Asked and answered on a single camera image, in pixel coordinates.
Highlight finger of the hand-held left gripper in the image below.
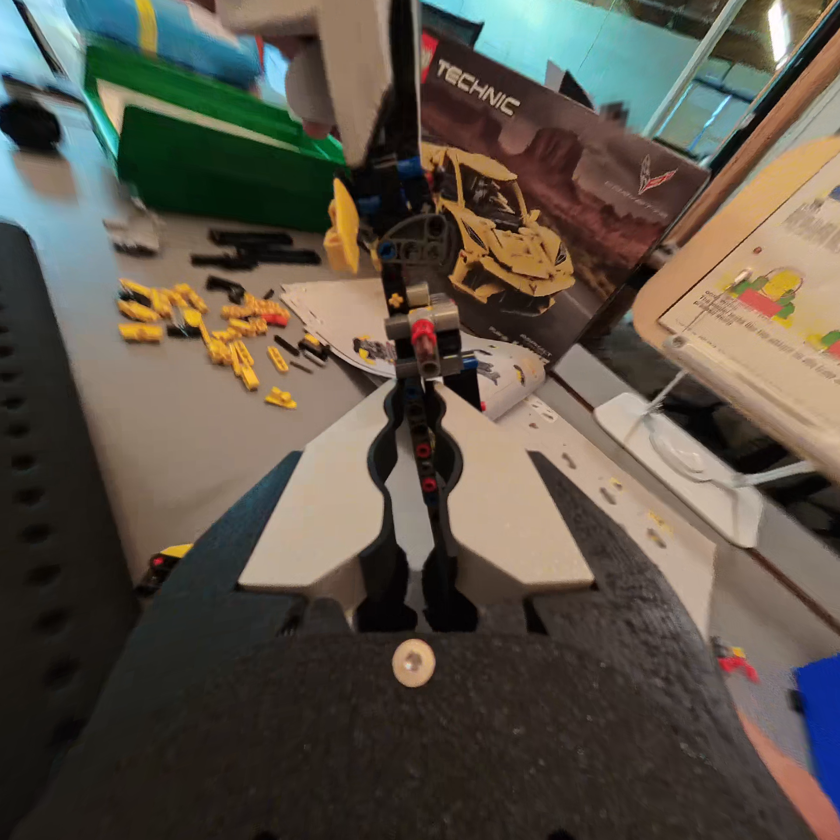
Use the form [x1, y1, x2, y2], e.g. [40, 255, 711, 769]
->
[217, 0, 422, 170]

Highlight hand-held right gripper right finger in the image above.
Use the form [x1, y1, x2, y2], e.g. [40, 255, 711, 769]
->
[422, 382, 596, 632]

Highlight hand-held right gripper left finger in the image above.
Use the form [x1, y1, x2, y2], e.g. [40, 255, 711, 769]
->
[236, 381, 422, 632]

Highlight grey lego car chassis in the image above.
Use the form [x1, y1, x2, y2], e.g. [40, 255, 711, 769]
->
[323, 147, 484, 521]

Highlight long black lego beam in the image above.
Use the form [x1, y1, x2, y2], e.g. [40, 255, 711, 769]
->
[189, 247, 323, 272]
[208, 227, 295, 249]

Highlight pile of yellow lego pieces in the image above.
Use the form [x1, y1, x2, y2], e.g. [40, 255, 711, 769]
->
[116, 278, 330, 412]

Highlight dark lego set box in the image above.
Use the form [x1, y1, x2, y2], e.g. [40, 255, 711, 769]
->
[420, 26, 714, 366]

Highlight pile of small lego pins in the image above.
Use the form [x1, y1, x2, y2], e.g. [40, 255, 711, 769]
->
[710, 635, 760, 685]

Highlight green plastic bin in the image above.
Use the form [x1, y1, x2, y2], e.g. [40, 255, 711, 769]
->
[84, 39, 350, 232]

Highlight light blue box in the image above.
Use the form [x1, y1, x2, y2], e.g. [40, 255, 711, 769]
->
[64, 0, 265, 88]

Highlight clear plastic bag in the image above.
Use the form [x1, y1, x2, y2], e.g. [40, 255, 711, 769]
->
[104, 196, 166, 257]

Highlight printed instruction sheet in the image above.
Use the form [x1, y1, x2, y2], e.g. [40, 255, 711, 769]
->
[658, 152, 840, 424]

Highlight blue plastic bin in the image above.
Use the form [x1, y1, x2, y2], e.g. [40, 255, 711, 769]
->
[791, 653, 840, 818]

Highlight wooden beam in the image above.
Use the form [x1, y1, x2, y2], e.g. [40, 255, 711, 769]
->
[666, 36, 840, 247]

